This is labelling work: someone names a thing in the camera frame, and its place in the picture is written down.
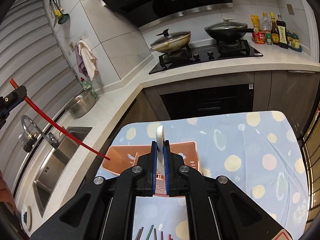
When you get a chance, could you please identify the bright red chopstick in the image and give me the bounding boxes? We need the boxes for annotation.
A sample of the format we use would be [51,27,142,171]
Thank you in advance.
[9,78,111,161]

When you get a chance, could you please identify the white ceramic spoon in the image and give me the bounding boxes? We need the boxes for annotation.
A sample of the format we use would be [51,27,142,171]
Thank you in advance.
[154,125,168,196]

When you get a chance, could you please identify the green chopstick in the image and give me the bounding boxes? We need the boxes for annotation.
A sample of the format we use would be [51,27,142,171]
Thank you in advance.
[146,224,154,240]

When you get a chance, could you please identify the brown chopstick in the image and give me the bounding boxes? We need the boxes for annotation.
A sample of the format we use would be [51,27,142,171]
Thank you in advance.
[135,227,144,240]

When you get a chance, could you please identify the chrome kitchen faucet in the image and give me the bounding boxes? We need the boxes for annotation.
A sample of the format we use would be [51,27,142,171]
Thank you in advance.
[18,115,60,153]

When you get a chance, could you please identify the person's left hand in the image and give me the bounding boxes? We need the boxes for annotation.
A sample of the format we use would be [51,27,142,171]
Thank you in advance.
[0,171,17,214]

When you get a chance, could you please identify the pink perforated utensil holder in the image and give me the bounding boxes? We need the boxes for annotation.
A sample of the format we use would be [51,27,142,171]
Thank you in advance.
[102,141,200,197]

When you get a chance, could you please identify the stainless steel bowl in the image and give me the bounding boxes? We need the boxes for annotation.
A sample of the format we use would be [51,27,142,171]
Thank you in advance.
[66,88,95,119]

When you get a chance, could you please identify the green dish soap bottle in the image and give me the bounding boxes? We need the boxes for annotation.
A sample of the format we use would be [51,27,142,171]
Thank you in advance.
[80,77,98,98]

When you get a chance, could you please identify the purple hanging cloth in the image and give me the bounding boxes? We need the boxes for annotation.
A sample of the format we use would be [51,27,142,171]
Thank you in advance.
[75,45,89,78]

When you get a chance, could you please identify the stainless steel sink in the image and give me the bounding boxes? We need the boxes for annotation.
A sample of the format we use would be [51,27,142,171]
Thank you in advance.
[33,134,80,216]

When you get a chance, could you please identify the white hanging cloth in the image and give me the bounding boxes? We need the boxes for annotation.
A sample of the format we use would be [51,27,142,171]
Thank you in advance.
[78,40,99,81]

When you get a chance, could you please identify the green hanging strainer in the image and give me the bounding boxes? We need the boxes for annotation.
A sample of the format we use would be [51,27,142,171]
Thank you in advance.
[55,0,69,25]

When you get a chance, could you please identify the built-in black oven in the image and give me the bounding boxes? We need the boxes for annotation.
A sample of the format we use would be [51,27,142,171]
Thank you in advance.
[161,84,254,120]

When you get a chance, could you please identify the black gas stove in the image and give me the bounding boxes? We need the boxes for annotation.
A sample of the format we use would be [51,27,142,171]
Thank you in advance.
[149,40,263,74]

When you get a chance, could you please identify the beige wok with lid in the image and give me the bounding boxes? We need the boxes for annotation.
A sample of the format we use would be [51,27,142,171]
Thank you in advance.
[150,29,191,53]

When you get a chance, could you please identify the black wok with lid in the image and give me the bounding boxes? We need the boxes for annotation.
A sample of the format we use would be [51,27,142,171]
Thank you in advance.
[204,17,259,42]

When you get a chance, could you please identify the red instant noodle cup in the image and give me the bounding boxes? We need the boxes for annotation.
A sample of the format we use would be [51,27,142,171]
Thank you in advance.
[252,31,266,44]

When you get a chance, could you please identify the small green cap bottle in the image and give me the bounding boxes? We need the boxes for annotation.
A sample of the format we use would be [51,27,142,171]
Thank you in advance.
[265,32,272,45]

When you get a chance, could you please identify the dark soy sauce bottle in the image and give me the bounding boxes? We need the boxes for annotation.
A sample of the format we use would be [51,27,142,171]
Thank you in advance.
[270,12,279,46]

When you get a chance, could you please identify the yellow seasoning packet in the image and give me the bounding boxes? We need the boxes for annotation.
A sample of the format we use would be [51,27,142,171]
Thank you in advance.
[251,15,260,33]

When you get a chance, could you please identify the clear plastic bottle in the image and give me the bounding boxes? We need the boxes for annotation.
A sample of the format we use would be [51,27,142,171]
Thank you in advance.
[260,12,272,32]

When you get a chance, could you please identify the teal seasoning jar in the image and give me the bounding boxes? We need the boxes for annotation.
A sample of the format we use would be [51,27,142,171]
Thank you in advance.
[287,31,302,52]

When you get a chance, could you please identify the black vinegar bottle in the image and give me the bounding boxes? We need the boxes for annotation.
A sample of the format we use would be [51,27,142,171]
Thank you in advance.
[276,15,289,49]

